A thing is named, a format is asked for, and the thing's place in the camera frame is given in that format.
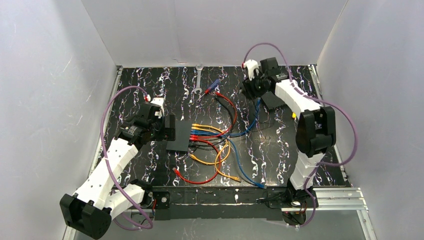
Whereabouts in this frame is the yellow ethernet cable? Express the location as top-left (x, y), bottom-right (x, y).
top-left (190, 126), bottom-right (242, 183)
top-left (188, 123), bottom-right (232, 166)

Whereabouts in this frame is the blue ethernet cable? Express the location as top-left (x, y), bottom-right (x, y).
top-left (190, 132), bottom-right (268, 190)
top-left (190, 99), bottom-right (262, 138)

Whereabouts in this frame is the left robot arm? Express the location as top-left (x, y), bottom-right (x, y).
top-left (59, 97), bottom-right (176, 240)

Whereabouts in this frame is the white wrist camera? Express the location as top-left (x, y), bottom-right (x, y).
top-left (242, 59), bottom-right (260, 81)
top-left (144, 94), bottom-right (165, 118)

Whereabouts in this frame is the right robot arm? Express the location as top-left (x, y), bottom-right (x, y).
top-left (240, 57), bottom-right (336, 202)

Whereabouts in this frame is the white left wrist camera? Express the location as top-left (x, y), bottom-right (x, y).
top-left (144, 94), bottom-right (165, 118)

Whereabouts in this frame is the red ethernet cable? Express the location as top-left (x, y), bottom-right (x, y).
top-left (172, 137), bottom-right (223, 185)
top-left (189, 92), bottom-right (239, 139)

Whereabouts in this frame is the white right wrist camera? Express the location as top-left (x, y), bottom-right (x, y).
top-left (242, 59), bottom-right (260, 81)

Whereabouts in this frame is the silver wrench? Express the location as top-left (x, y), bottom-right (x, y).
top-left (193, 64), bottom-right (204, 95)

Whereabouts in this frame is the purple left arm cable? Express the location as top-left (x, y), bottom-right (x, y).
top-left (99, 85), bottom-right (155, 231)

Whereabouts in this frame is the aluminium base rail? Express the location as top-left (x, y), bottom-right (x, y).
top-left (69, 187), bottom-right (369, 214)

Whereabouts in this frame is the blue handled screwdriver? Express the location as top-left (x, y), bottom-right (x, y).
top-left (199, 79), bottom-right (221, 98)

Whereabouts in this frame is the thick black ethernet cable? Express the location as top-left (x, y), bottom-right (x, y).
top-left (190, 96), bottom-right (237, 148)

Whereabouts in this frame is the black network switch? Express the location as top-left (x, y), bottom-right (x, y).
top-left (166, 120), bottom-right (193, 154)
top-left (261, 91), bottom-right (285, 111)

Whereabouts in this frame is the thin black power cable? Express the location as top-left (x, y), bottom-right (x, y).
top-left (251, 99), bottom-right (276, 132)

